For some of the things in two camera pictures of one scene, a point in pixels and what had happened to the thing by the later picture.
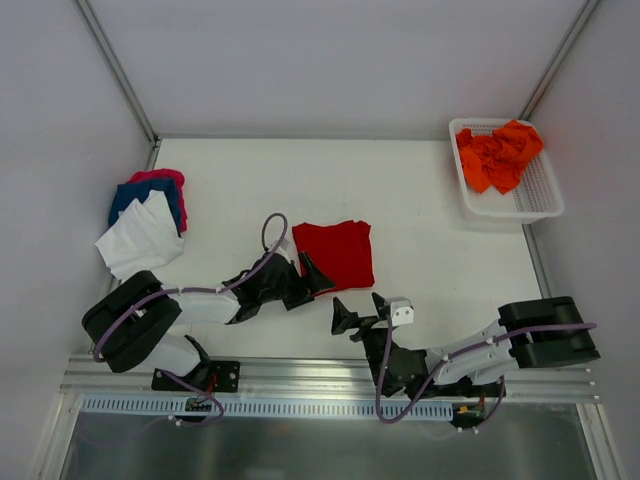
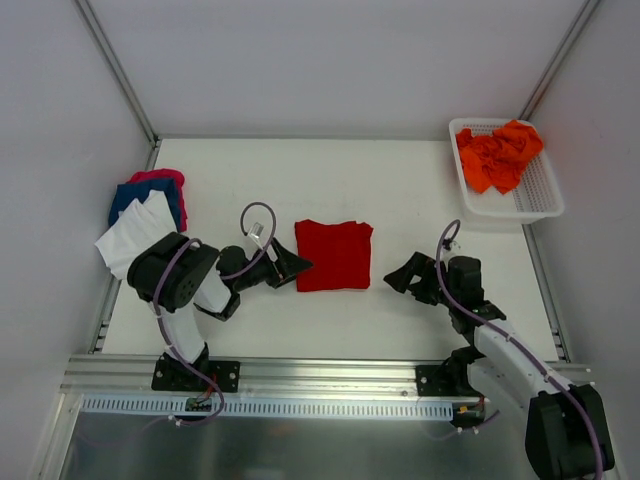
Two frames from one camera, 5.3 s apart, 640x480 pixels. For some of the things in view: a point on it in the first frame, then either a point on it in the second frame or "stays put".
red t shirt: (342, 251) stays put
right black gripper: (365, 325) to (424, 280)
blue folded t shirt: (127, 193) stays put
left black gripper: (296, 288) to (276, 267)
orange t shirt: (498, 159) stays put
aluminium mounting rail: (89, 378) stays put
